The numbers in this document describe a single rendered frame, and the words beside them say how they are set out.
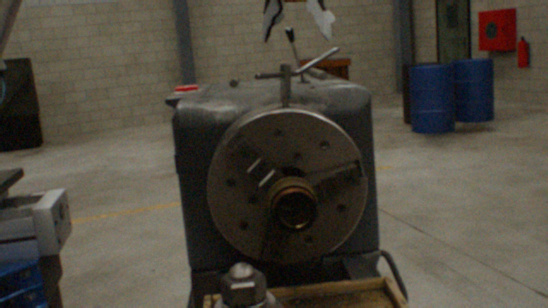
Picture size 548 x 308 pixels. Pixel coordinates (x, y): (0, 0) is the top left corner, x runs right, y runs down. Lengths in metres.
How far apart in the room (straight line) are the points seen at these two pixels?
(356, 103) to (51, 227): 0.67
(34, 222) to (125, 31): 9.95
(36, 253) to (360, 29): 11.47
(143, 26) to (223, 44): 1.60
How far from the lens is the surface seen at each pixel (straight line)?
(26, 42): 10.96
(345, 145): 1.05
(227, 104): 1.20
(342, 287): 1.07
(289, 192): 0.91
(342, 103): 1.21
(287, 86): 1.06
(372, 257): 1.30
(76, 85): 10.91
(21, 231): 1.05
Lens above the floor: 1.36
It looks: 11 degrees down
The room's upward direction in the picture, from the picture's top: 5 degrees counter-clockwise
